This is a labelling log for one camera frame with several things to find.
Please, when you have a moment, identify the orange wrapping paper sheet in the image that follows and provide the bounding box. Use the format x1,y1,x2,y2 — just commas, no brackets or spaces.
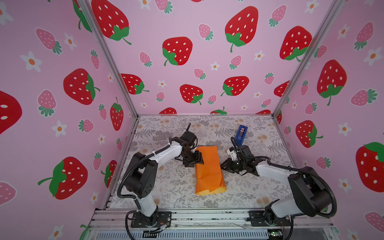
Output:
195,146,227,196

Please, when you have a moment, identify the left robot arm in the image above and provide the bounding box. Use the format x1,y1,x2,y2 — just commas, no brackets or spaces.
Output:
116,130,204,218

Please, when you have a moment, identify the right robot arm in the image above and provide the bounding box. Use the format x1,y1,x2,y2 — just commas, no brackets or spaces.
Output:
221,146,337,224

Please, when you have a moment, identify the blue tape dispenser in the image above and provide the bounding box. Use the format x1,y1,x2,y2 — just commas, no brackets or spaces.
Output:
235,125,248,146

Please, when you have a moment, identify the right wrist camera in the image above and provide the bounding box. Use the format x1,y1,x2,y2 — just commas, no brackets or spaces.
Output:
227,147,238,161

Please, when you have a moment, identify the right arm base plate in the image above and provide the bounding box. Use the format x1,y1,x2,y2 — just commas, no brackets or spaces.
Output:
247,210,291,227

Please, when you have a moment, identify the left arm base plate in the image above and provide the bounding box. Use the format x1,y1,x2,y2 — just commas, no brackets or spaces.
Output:
131,211,172,228

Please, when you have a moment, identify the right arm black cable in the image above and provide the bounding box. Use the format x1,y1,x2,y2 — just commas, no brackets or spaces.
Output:
230,136,338,240

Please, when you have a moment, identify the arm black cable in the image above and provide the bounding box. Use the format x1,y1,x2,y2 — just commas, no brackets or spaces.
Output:
230,136,338,240
116,122,193,240

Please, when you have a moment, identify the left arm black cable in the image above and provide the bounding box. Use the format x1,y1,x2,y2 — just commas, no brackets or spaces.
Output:
116,122,193,240

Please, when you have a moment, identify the aluminium front frame rail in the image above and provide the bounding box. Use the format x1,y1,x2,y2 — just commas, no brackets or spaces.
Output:
84,209,341,240

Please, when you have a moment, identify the left aluminium corner post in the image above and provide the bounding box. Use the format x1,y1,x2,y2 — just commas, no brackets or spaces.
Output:
79,0,139,120

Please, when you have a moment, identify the aluminium corner post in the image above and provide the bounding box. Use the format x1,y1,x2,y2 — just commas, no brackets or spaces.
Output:
79,0,139,120
272,0,345,120

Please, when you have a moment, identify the right aluminium corner post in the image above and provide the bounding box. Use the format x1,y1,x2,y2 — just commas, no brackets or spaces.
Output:
272,0,345,120

